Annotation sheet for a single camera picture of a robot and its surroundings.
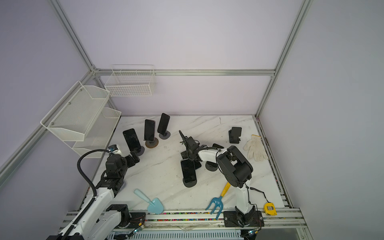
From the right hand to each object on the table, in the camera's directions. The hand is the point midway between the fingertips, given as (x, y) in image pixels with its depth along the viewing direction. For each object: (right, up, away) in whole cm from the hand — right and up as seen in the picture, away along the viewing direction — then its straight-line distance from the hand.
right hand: (187, 153), depth 98 cm
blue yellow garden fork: (+18, -23, -19) cm, 35 cm away
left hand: (-33, +1, -15) cm, 36 cm away
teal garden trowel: (-16, -25, -20) cm, 36 cm away
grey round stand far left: (-31, +1, +2) cm, 31 cm away
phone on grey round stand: (-17, +20, +3) cm, 26 cm away
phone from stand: (+18, +7, -14) cm, 24 cm away
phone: (-35, +10, -5) cm, 37 cm away
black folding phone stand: (+32, +13, +3) cm, 35 cm away
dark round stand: (+2, -16, -13) cm, 21 cm away
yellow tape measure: (+44, -25, -22) cm, 55 cm away
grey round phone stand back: (-15, +12, +10) cm, 21 cm away
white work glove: (+47, +4, +4) cm, 48 cm away
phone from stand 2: (+2, -6, -20) cm, 21 cm away
